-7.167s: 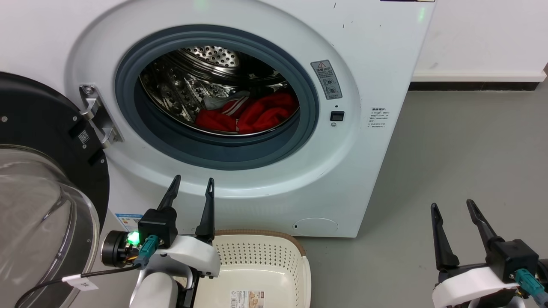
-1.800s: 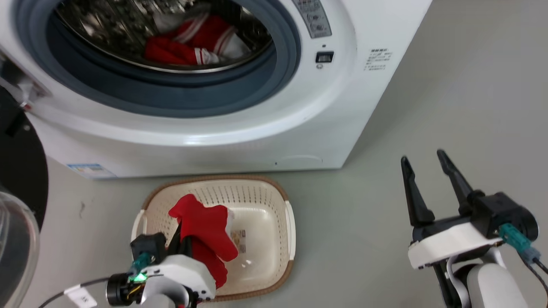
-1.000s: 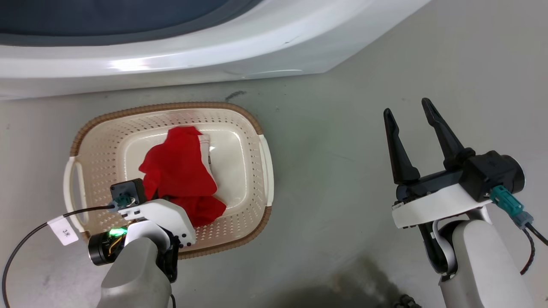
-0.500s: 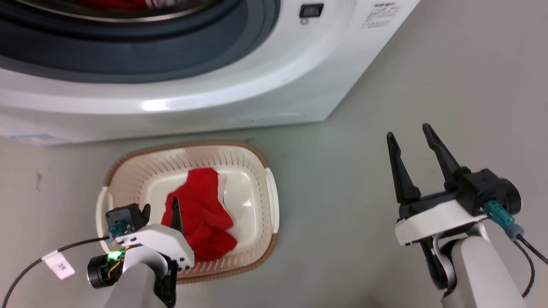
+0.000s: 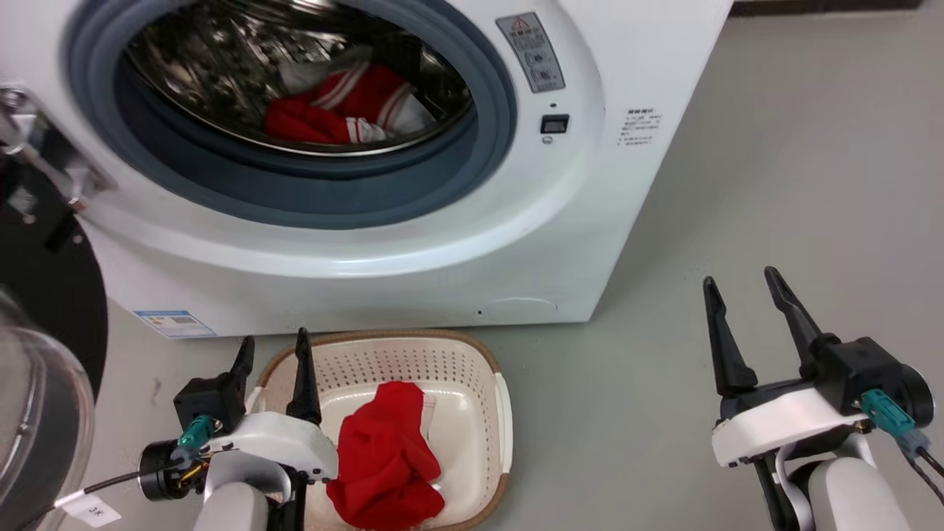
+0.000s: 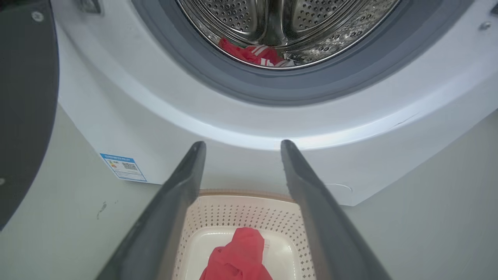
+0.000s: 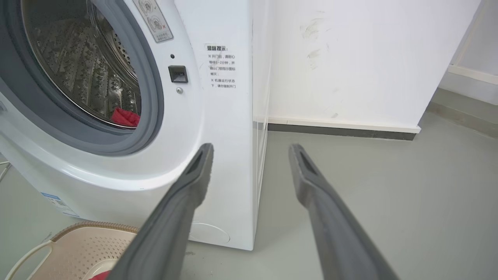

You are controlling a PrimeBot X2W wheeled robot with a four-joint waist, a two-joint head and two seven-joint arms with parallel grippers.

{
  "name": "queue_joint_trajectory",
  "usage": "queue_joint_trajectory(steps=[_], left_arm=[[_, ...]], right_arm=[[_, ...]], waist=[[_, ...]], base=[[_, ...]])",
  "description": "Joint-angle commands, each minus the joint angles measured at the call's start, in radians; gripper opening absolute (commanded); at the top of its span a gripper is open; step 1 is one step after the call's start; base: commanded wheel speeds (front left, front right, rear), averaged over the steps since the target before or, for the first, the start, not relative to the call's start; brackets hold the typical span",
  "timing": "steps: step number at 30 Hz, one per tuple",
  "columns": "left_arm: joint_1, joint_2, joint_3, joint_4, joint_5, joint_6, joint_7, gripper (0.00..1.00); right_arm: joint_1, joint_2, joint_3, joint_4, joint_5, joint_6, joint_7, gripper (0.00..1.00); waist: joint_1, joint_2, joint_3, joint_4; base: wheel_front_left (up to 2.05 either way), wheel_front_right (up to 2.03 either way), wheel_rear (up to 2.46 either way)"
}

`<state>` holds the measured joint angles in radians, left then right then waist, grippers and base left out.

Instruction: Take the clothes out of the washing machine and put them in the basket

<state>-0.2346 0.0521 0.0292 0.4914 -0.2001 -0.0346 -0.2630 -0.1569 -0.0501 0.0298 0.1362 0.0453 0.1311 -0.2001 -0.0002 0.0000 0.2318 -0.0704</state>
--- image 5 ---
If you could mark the white perforated laundry basket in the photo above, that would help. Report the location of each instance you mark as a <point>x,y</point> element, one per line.
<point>464,413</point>

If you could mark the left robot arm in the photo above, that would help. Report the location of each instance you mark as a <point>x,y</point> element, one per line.
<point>247,501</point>

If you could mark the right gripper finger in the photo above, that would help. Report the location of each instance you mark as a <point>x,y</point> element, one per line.
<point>725,343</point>
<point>795,313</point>

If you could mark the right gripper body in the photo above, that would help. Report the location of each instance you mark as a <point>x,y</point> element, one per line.
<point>818,413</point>

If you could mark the white front-load washing machine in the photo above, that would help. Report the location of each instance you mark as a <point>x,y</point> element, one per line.
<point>457,243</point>

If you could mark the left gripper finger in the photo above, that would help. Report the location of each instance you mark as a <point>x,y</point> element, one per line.
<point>303,380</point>
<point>242,363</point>

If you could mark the red and white striped garment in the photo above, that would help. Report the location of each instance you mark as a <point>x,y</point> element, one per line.
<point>346,103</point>

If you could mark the red cloth garment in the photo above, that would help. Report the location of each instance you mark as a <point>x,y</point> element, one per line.
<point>387,461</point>

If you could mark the blue energy label sticker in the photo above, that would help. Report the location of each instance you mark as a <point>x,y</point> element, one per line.
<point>175,323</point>

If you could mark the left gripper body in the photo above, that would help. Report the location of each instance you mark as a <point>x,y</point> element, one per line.
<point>258,442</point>

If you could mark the grey warning label sticker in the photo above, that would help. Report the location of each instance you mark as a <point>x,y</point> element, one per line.
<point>531,51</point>

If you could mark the washing machine door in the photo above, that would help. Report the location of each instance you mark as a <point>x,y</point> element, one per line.
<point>37,310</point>

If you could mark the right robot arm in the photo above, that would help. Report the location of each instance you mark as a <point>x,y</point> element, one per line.
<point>833,490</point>

